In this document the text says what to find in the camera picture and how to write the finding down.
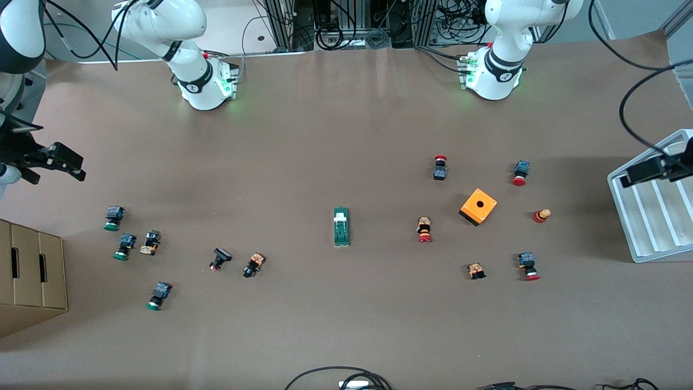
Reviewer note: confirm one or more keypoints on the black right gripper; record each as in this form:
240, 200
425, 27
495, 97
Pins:
21, 153

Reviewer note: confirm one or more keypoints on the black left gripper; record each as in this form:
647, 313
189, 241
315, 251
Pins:
673, 164

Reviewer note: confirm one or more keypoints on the green terminal block module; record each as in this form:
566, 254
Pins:
341, 235

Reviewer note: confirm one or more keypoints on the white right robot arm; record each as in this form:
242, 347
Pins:
200, 81

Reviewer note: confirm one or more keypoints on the white slotted tray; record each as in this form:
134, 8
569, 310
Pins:
652, 216

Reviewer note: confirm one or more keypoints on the green push button blue base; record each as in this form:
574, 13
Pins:
125, 244
113, 215

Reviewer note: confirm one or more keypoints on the brown cardboard box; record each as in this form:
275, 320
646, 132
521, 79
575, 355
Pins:
53, 271
28, 271
5, 271

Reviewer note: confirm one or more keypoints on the red yellow button head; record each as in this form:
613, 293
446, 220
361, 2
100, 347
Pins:
541, 215

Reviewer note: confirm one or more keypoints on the red push button blue base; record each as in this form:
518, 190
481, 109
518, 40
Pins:
528, 264
521, 170

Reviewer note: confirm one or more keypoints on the green push button white base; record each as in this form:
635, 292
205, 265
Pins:
160, 292

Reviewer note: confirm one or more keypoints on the orange contact block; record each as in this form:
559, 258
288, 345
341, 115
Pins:
476, 270

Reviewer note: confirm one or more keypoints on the black flat button red base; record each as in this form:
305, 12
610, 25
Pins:
221, 255

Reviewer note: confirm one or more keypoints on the red push button black base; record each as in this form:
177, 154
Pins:
440, 172

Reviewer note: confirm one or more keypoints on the red push button orange base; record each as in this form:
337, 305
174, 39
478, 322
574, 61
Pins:
424, 227

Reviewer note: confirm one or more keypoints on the white plug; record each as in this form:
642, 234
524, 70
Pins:
354, 385

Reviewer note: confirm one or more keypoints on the black selector switch white base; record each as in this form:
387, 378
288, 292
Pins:
150, 242

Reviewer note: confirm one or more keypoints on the aluminium post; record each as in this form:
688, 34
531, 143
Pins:
679, 17

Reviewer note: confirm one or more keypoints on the orange button enclosure box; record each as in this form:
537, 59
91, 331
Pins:
476, 211

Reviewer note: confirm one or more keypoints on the black selector switch orange base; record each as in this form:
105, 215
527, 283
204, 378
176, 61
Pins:
254, 264

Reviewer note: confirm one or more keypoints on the aluminium rack frame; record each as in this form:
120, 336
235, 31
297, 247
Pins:
281, 21

